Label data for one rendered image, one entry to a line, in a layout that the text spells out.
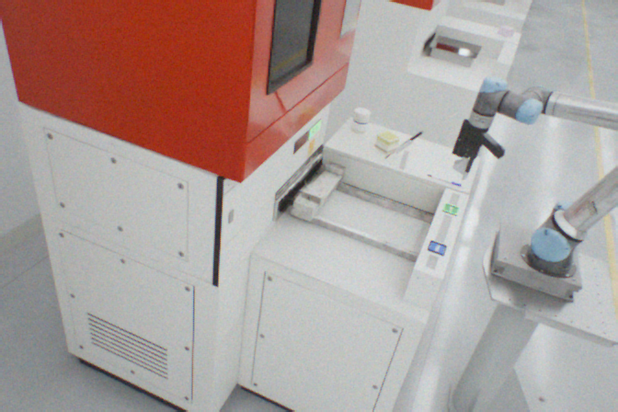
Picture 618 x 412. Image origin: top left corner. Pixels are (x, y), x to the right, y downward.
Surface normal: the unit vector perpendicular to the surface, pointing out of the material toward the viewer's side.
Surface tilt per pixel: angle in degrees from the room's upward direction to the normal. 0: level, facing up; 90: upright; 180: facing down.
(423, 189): 90
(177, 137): 90
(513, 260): 2
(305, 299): 90
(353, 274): 0
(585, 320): 0
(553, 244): 95
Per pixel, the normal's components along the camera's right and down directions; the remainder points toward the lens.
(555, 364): 0.15, -0.80
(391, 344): -0.39, 0.49
